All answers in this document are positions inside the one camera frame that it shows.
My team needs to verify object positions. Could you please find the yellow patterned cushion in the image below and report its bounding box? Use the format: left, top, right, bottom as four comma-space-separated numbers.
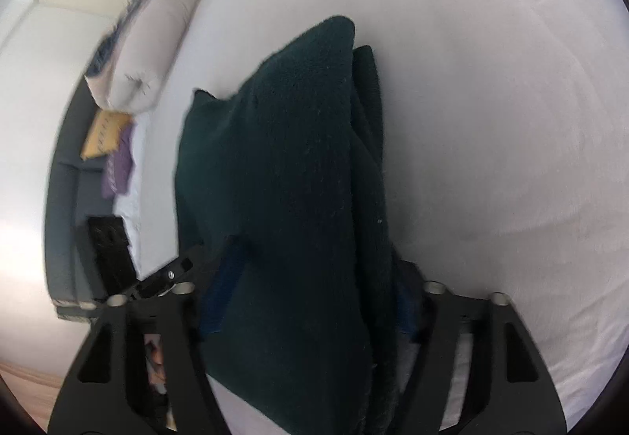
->
80, 109, 132, 160

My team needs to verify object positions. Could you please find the dark green knit sweater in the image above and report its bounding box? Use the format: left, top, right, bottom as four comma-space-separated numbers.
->
175, 17, 397, 434

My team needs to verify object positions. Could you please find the white bed with sheet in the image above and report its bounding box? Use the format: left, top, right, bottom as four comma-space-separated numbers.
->
135, 0, 628, 426

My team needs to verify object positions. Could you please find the rolled beige duvet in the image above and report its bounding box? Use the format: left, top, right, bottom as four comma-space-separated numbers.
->
84, 0, 198, 115

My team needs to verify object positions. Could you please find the dark grey upholstered headboard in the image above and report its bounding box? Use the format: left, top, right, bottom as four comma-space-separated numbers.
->
44, 81, 113, 322

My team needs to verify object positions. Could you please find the purple patterned cushion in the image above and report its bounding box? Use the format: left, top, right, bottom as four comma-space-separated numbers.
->
101, 123, 134, 199

